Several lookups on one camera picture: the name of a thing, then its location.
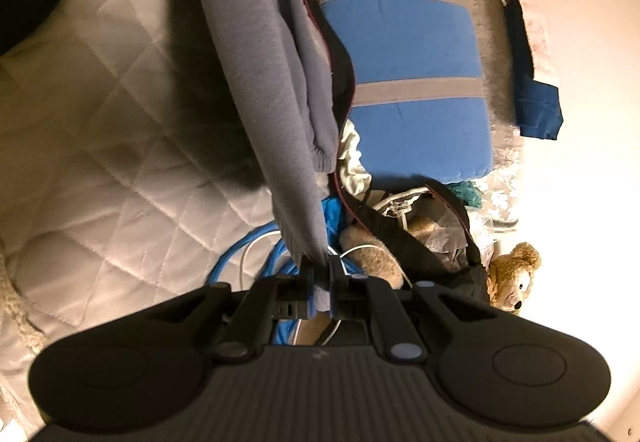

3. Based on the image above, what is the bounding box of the blue coiled cable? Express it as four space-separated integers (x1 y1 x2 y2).
205 220 364 347

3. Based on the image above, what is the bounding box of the beige fluffy plush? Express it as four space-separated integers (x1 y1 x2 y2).
340 225 404 289

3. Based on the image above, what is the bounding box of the white cable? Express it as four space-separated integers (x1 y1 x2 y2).
238 229 396 342

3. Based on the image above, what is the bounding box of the grey quilted bedspread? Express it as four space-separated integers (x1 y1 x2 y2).
1 0 272 433

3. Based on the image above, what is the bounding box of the white cloth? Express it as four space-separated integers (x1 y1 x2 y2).
337 119 372 199

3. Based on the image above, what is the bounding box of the blue striped cushion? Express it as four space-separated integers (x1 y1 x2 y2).
319 0 492 189

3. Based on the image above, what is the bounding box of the bright blue cloth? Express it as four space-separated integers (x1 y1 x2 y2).
321 196 346 251

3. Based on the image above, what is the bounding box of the grey-blue sweatshirt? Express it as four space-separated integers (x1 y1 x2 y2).
201 0 340 270

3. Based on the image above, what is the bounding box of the dark blue folded cloth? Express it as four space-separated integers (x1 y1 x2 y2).
503 0 563 140

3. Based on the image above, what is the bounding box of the teal fluffy cloth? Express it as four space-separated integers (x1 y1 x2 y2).
447 181 484 209

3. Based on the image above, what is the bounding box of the brown teddy bear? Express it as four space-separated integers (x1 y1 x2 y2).
487 242 541 315

